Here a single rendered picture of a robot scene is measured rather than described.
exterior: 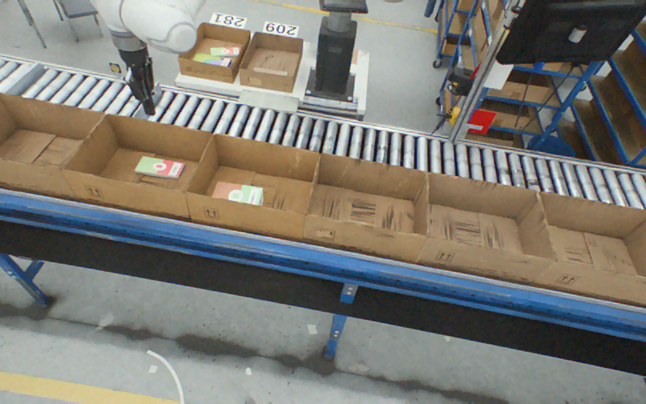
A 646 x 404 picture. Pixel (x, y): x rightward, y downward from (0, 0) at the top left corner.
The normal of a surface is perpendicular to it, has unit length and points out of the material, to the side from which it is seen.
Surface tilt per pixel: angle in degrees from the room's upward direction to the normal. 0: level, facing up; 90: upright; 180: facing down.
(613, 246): 0
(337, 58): 90
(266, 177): 0
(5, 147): 1
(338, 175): 89
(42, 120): 89
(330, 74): 90
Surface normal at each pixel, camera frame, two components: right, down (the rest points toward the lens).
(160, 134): -0.15, 0.75
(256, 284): 0.10, -0.63
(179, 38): 0.69, 0.63
